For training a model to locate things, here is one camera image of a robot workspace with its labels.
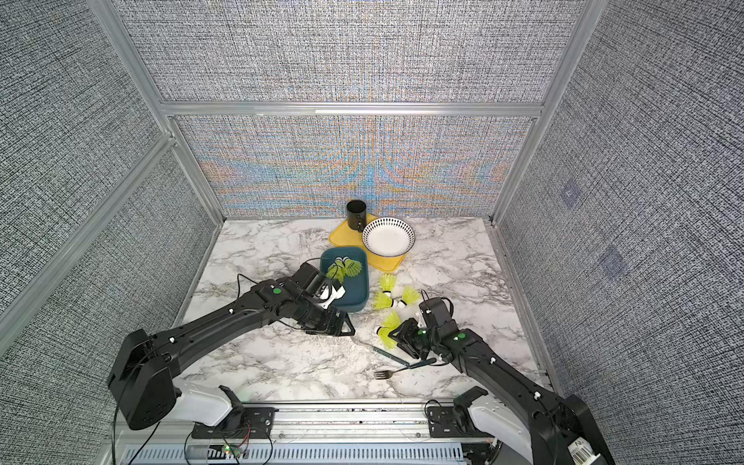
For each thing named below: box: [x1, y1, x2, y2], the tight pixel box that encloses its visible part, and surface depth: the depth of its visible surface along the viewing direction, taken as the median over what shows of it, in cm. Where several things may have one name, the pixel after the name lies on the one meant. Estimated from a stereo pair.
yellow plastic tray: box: [328, 213, 408, 272], surface depth 115 cm
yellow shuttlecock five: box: [372, 292, 397, 310], surface depth 95 cm
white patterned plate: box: [362, 217, 416, 258], surface depth 113 cm
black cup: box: [346, 199, 368, 233], surface depth 116 cm
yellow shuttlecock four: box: [341, 255, 354, 279], surface depth 105 cm
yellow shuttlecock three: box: [379, 273, 397, 298], surface depth 99 cm
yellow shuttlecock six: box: [373, 311, 403, 349], surface depth 89 cm
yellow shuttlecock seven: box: [397, 284, 422, 310], surface depth 96 cm
